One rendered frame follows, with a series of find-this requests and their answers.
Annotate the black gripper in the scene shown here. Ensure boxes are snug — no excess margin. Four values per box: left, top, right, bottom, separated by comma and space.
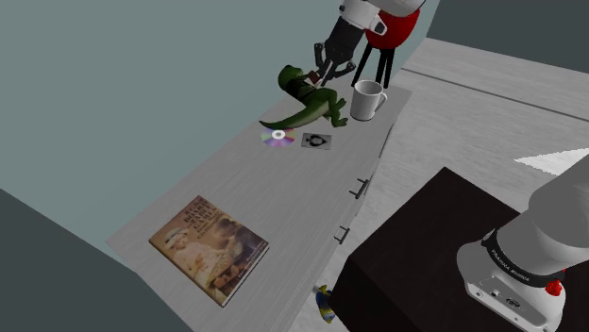
313, 15, 370, 88

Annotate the green dinosaur toy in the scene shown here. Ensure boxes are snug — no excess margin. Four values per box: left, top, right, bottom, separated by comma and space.
259, 64, 349, 131

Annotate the white mug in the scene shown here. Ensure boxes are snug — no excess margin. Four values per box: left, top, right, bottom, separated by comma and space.
349, 79, 389, 123

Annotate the red chair with black legs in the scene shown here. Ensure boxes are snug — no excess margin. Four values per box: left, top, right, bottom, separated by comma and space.
350, 8, 421, 90

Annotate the grey playing card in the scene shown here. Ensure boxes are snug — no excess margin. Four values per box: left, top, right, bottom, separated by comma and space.
301, 132, 333, 151

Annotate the shiny compact disc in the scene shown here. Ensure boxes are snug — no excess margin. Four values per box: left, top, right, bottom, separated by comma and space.
261, 127, 296, 148

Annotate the grey chest of drawers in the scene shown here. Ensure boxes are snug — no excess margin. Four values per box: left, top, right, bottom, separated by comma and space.
105, 68, 413, 332

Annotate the dark robot stand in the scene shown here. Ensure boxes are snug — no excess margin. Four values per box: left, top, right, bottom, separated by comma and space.
328, 166, 556, 332

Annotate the book with portrait cover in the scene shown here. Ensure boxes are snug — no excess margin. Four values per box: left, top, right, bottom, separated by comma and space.
148, 194, 270, 308

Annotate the blue and yellow toy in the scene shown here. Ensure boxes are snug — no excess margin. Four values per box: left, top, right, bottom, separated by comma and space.
314, 284, 337, 324

